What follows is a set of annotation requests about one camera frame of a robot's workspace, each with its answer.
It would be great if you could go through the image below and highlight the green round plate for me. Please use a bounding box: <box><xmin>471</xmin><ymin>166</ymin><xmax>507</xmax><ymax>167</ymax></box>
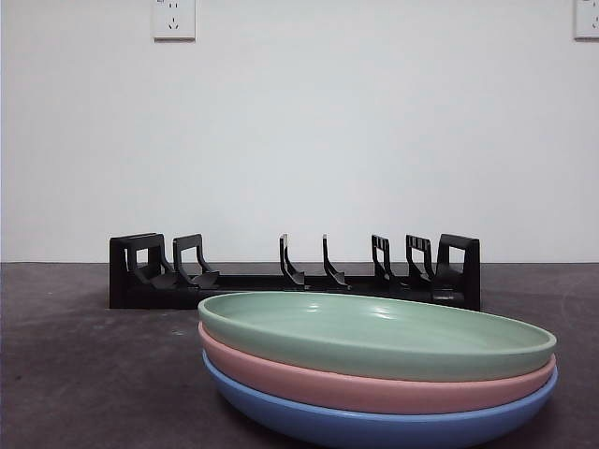
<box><xmin>197</xmin><ymin>292</ymin><xmax>558</xmax><ymax>383</ymax></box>

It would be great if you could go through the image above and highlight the pink round plate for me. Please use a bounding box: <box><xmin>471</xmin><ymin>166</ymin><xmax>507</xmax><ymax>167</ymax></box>
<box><xmin>197</xmin><ymin>322</ymin><xmax>558</xmax><ymax>415</ymax></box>

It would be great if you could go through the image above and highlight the blue round plate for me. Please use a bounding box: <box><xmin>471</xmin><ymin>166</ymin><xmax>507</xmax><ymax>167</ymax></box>
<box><xmin>201</xmin><ymin>350</ymin><xmax>560</xmax><ymax>449</ymax></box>

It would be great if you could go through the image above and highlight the black plastic dish rack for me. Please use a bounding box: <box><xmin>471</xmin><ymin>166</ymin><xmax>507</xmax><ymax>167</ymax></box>
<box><xmin>108</xmin><ymin>232</ymin><xmax>482</xmax><ymax>313</ymax></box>

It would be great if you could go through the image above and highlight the white wall socket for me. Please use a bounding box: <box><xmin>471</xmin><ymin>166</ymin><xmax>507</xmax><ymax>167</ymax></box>
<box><xmin>574</xmin><ymin>0</ymin><xmax>599</xmax><ymax>41</ymax></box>
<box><xmin>152</xmin><ymin>0</ymin><xmax>197</xmax><ymax>41</ymax></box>

